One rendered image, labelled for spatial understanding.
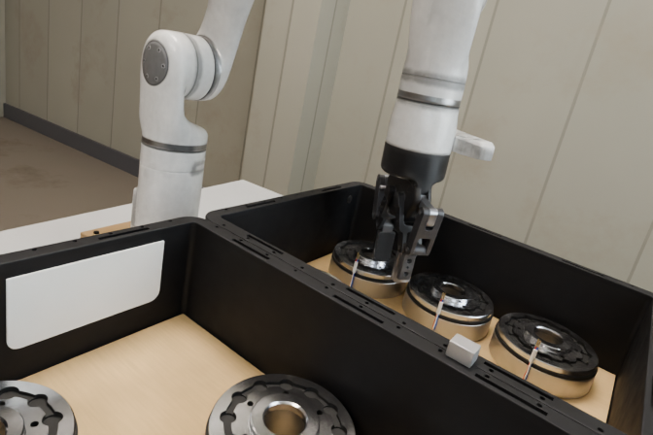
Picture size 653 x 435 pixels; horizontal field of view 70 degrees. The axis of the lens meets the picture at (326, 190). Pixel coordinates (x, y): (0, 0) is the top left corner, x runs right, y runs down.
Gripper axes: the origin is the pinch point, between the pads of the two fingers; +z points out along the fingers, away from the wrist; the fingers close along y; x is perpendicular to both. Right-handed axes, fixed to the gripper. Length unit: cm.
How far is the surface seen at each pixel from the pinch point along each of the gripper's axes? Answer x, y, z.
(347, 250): -3.8, -5.5, 1.7
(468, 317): 5.7, 9.4, 2.3
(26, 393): -33.9, 19.0, 1.8
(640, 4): 128, -98, -59
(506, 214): 112, -115, 30
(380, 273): -1.3, 0.3, 1.9
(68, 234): -44, -39, 16
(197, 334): -22.8, 8.3, 4.8
